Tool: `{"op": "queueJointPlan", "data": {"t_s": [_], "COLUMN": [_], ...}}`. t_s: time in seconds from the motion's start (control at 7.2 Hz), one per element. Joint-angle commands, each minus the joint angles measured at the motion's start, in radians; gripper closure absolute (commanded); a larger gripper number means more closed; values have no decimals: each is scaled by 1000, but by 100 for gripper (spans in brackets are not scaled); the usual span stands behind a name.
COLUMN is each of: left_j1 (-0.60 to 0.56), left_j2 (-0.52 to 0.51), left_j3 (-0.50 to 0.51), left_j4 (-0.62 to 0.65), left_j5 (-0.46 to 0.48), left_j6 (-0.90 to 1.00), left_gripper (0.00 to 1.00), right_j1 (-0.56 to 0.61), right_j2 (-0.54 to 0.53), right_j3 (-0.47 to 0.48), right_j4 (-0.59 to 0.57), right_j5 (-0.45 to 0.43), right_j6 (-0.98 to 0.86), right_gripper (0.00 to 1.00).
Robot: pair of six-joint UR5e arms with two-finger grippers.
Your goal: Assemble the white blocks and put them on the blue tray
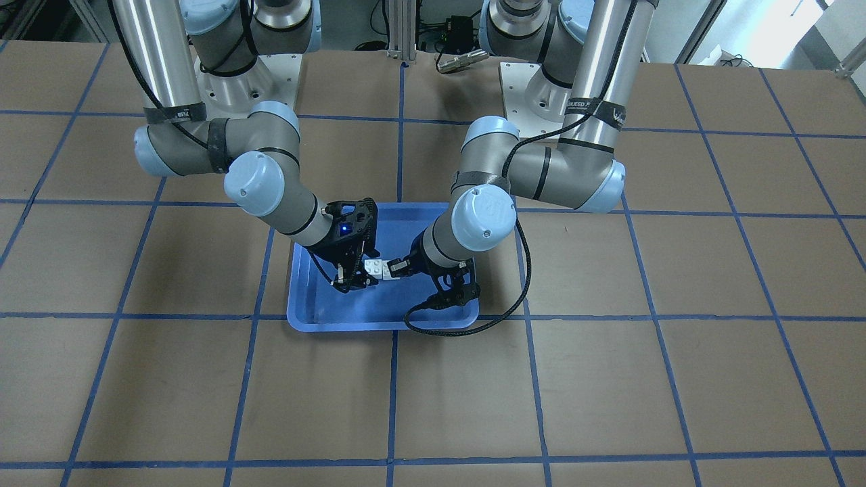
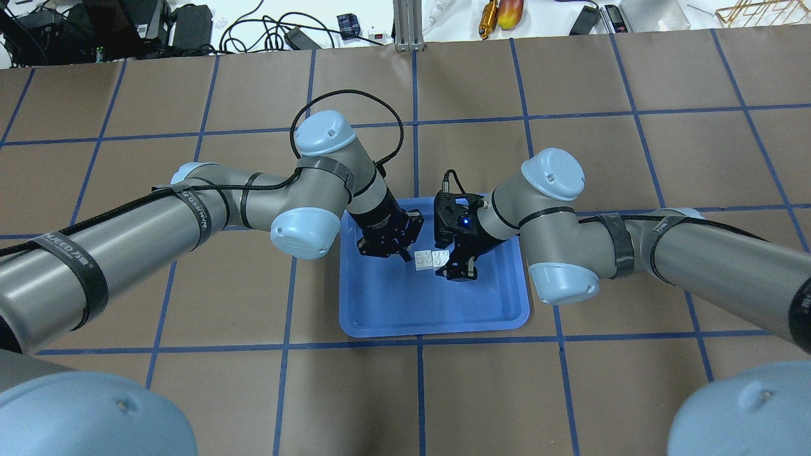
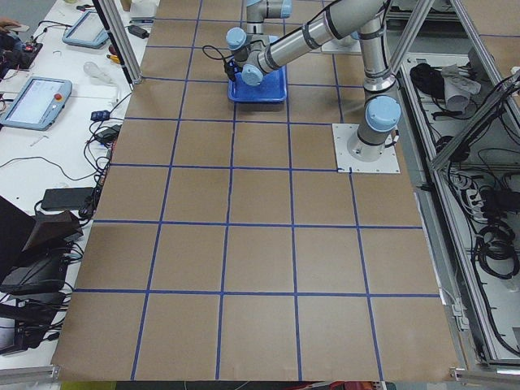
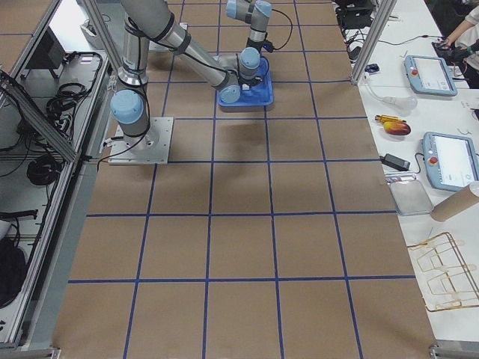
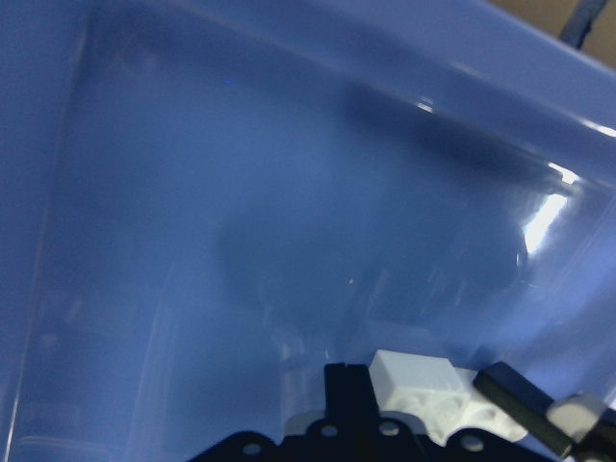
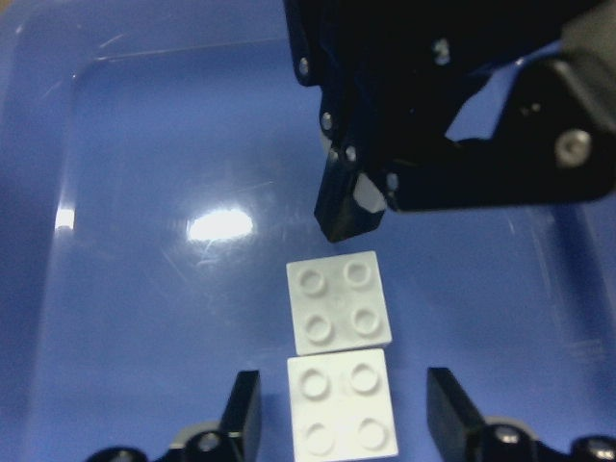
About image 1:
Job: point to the blue plastic tray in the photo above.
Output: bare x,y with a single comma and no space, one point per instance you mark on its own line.
315,306

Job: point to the silver cylindrical connector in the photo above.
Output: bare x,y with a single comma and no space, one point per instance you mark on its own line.
460,62

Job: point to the aluminium profile post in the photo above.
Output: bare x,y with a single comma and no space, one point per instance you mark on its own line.
402,30

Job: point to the black power adapter box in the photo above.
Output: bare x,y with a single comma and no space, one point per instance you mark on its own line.
458,35

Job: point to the white block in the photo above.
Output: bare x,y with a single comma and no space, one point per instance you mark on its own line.
368,266
382,270

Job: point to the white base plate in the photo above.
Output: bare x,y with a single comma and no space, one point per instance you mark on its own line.
521,88
273,78

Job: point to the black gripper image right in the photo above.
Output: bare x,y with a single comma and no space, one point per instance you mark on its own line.
415,259

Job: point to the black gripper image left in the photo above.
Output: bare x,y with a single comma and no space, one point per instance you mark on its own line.
329,253

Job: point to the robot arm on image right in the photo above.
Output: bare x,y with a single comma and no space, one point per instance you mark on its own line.
583,82

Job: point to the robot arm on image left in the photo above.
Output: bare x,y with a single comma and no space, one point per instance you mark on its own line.
257,153

